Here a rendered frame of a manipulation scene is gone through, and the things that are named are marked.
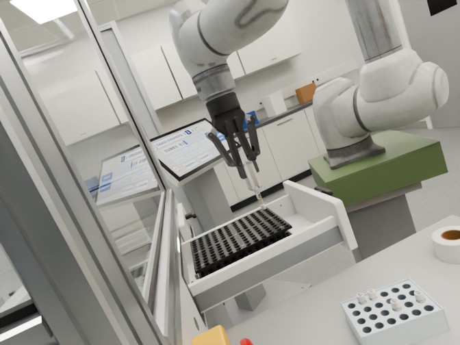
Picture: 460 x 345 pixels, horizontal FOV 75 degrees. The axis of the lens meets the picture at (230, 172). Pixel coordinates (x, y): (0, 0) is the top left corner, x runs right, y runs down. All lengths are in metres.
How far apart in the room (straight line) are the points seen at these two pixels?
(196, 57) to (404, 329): 0.60
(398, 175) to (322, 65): 4.17
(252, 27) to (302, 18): 4.58
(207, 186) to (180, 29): 1.12
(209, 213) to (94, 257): 1.47
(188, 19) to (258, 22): 0.18
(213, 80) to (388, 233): 0.81
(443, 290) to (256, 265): 0.32
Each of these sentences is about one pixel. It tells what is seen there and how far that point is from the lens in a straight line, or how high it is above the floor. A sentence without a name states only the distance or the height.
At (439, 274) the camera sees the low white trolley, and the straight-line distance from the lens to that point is 0.69.
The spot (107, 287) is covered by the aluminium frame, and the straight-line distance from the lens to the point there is 0.25.
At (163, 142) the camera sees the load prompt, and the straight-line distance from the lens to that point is 1.63.
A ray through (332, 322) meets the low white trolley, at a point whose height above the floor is 0.76.
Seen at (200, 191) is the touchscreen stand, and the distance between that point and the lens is 1.66.
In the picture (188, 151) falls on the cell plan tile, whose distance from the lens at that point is 1.62.
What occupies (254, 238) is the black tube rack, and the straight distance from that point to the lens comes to 0.67.
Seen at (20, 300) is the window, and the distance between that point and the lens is 0.27.
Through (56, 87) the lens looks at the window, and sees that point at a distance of 0.43.
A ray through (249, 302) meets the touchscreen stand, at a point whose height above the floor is 0.10.
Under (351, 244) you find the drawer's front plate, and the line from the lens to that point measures 0.67.
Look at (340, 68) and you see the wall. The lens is 5.21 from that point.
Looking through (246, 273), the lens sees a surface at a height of 0.87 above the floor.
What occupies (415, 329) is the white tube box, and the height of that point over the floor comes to 0.78.
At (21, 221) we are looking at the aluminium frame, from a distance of 0.24.
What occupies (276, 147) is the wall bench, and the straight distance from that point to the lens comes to 3.88.
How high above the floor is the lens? 1.17
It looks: 10 degrees down
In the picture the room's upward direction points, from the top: 22 degrees counter-clockwise
